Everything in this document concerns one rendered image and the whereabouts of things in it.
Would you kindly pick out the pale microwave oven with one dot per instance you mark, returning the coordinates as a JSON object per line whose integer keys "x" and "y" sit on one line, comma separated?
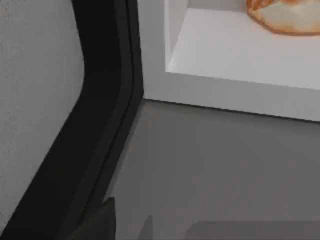
{"x": 225, "y": 82}

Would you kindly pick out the brown bread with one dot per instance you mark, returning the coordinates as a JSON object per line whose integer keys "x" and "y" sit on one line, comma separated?
{"x": 287, "y": 20}

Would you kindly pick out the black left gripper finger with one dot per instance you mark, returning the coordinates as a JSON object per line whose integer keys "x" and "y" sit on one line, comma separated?
{"x": 105, "y": 222}

